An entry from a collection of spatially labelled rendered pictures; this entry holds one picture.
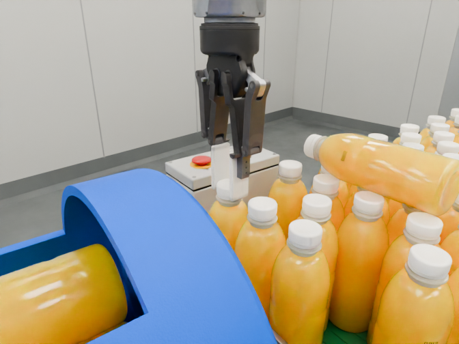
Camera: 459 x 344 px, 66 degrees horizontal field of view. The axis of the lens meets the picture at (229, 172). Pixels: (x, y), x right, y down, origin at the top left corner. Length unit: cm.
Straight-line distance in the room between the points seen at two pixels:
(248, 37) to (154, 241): 30
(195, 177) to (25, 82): 269
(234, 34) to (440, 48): 415
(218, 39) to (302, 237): 25
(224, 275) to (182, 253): 3
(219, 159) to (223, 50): 16
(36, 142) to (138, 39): 128
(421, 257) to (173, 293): 28
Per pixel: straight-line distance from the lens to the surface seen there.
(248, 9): 44
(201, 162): 62
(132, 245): 21
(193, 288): 20
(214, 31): 44
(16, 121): 322
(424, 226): 48
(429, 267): 41
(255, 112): 44
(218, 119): 50
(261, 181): 68
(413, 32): 461
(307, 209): 48
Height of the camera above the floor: 134
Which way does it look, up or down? 23 degrees down
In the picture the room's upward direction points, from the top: straight up
